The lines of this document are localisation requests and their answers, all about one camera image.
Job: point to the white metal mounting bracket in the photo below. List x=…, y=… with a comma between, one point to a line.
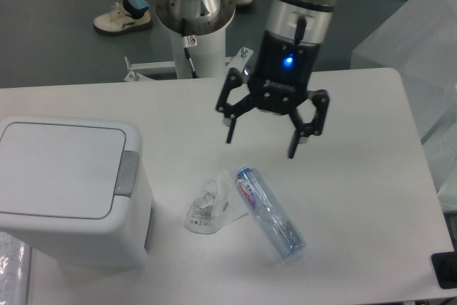
x=165, y=70

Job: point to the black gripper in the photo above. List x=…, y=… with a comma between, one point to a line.
x=285, y=73

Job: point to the crumpled white plastic wrapper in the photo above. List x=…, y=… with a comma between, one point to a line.
x=217, y=205

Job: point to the black device at table edge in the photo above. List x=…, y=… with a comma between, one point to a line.
x=444, y=265

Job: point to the clear plastic water bottle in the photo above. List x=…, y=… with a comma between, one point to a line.
x=268, y=213

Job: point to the white push-lid trash can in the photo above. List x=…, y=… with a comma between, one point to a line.
x=76, y=189

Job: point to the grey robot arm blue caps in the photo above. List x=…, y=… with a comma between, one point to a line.
x=304, y=21

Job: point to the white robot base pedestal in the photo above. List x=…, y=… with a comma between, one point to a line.
x=207, y=52

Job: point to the clear plastic sheet lower left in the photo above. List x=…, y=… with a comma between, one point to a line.
x=15, y=270

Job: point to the white sneaker left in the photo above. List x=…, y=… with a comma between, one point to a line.
x=119, y=21

